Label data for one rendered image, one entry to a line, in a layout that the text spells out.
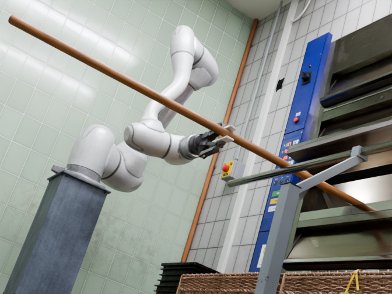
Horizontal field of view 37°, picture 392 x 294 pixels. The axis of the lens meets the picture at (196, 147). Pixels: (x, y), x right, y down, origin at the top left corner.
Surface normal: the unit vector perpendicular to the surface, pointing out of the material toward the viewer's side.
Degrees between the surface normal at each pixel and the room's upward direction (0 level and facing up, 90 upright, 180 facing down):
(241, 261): 90
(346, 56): 90
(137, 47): 90
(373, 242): 70
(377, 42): 90
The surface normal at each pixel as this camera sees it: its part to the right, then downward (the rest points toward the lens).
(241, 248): -0.82, -0.42
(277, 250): 0.51, -0.18
